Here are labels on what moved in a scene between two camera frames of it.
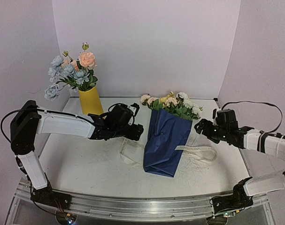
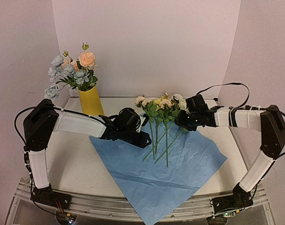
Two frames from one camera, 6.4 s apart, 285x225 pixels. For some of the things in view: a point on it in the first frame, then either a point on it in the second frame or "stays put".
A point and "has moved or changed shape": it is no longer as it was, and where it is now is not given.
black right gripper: (207, 131) -> (183, 119)
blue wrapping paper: (167, 131) has moved or changed shape
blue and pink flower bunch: (78, 74) stays put
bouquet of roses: (179, 104) has moved or changed shape
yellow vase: (90, 101) stays put
